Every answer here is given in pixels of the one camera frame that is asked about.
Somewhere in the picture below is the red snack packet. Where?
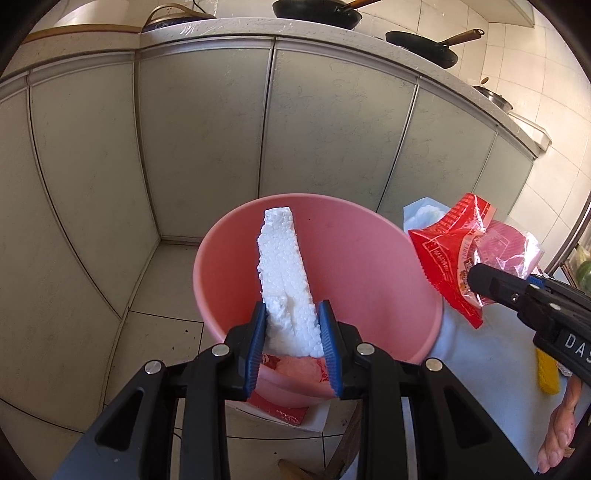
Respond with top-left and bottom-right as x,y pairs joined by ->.
409,193 -> 546,330

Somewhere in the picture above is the person's right hand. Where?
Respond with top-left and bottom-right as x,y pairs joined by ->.
537,376 -> 581,475

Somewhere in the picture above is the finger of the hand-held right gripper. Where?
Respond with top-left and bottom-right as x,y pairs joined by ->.
530,273 -> 591,306
468,262 -> 561,330

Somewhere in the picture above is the steel basin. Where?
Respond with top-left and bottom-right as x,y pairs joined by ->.
473,84 -> 515,114

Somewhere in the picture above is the black wok wooden handle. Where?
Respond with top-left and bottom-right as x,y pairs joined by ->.
385,28 -> 486,70
272,0 -> 384,31

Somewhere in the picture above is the white styrofoam piece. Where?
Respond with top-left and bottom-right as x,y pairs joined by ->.
255,208 -> 327,359

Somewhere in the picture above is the light blue floral tablecloth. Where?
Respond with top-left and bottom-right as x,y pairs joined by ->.
403,198 -> 591,480

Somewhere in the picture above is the metal shelf rack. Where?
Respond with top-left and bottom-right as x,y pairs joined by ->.
545,185 -> 591,288

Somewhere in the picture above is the grey kitchen cabinet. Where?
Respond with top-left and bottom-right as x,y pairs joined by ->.
0,17 -> 553,444

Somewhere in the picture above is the red flat box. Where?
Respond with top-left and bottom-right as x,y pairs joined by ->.
249,392 -> 311,426

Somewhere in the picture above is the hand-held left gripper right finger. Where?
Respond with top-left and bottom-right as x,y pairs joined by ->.
318,299 -> 536,480

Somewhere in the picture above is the wooden cutting board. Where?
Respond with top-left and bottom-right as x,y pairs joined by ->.
21,23 -> 142,46

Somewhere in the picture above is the pink plastic bucket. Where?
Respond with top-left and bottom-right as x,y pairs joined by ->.
193,194 -> 445,409

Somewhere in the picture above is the brown wooden leg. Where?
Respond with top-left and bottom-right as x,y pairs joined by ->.
322,405 -> 365,480

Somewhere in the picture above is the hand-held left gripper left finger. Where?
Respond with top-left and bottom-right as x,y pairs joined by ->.
53,299 -> 269,480

